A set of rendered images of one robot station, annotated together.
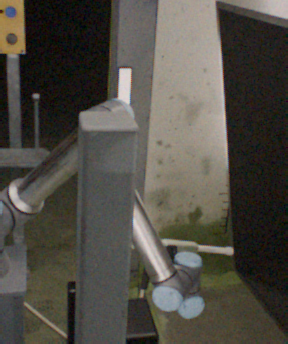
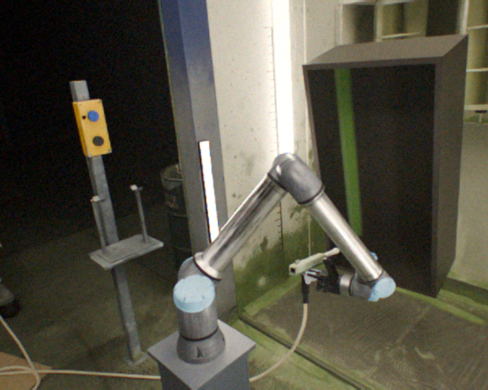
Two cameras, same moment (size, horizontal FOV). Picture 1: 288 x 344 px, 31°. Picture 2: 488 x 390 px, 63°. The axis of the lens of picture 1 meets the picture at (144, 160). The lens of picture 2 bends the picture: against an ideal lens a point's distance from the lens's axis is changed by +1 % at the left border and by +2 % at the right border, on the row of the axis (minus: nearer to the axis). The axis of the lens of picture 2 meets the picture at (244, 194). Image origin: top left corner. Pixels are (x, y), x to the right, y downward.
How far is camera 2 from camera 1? 109 cm
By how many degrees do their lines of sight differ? 28
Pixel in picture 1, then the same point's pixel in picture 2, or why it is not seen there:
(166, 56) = (227, 124)
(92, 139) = not seen: outside the picture
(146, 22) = (210, 100)
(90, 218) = not seen: outside the picture
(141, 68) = (212, 139)
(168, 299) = (388, 287)
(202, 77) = (251, 135)
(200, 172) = not seen: hidden behind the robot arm
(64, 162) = (257, 218)
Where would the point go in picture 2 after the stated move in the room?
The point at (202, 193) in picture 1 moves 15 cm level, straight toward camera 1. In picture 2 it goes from (265, 225) to (276, 232)
